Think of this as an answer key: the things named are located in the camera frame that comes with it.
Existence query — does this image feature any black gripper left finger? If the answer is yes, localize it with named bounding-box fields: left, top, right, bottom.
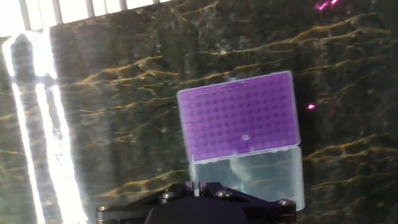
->
left=95, top=182, right=195, bottom=224

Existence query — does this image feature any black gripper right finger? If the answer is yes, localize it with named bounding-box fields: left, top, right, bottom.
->
left=199, top=182, right=297, bottom=224

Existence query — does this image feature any purple pipette tip holder box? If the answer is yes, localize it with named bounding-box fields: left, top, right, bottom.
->
left=176, top=70, right=306, bottom=212

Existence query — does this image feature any dark marble pattern mat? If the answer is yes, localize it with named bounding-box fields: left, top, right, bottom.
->
left=0, top=0, right=398, bottom=224

